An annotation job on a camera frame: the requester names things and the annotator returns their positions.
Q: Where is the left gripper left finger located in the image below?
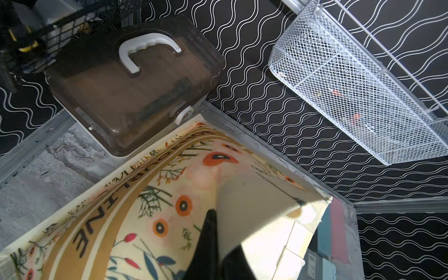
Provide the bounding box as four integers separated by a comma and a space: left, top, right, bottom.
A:
183, 210, 219, 280

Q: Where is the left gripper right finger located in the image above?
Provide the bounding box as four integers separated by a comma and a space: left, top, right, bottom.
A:
221, 245, 256, 280

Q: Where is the cream canvas tote bag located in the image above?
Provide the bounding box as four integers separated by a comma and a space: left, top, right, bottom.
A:
1, 115, 333, 280

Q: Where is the grey pencil case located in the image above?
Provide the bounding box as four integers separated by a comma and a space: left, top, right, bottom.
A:
297, 250, 323, 280

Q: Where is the light blue pencil case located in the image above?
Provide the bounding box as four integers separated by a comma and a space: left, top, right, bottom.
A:
322, 259, 337, 280

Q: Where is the teal translucent pencil case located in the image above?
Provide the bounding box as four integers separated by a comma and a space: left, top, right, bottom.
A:
317, 206, 332, 259

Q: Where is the pink pencil case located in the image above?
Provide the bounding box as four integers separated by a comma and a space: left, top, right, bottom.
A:
330, 198, 349, 264

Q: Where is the brown lidded storage box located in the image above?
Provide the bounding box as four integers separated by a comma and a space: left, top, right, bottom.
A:
46, 15, 225, 158

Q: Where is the white wire mesh basket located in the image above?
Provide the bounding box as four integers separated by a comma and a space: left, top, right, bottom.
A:
269, 1, 448, 166

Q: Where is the black wire basket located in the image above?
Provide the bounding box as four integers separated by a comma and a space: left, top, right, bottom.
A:
1, 1, 146, 84

